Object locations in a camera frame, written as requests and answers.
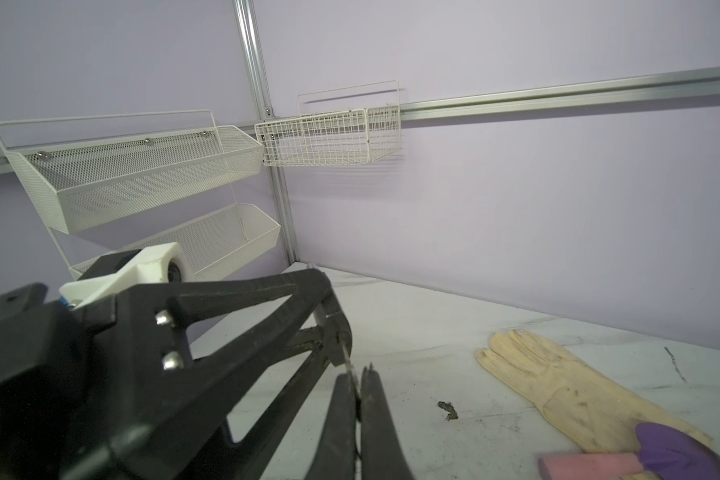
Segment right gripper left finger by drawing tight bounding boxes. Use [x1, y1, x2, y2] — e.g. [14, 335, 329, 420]
[305, 374, 357, 480]

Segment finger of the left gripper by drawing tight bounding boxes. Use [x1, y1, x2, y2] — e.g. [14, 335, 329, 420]
[179, 323, 337, 480]
[152, 269, 352, 479]

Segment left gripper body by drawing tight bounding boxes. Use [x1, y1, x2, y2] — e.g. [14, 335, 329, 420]
[0, 283, 156, 479]

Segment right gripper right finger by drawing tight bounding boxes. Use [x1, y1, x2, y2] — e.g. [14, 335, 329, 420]
[359, 365, 414, 480]

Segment key with ring middle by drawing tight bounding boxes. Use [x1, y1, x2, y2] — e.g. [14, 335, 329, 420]
[339, 340, 360, 400]

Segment dark debris on table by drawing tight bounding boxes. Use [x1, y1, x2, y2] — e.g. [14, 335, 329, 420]
[437, 401, 459, 421]

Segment cream leather glove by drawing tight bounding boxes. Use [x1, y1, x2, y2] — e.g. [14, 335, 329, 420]
[474, 330, 713, 453]

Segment white mesh two-tier shelf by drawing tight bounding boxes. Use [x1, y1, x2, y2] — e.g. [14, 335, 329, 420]
[0, 116, 281, 280]

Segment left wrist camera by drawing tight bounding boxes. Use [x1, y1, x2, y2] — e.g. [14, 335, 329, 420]
[59, 242, 195, 309]

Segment white wire basket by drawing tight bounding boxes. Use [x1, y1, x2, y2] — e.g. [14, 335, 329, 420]
[254, 80, 402, 167]

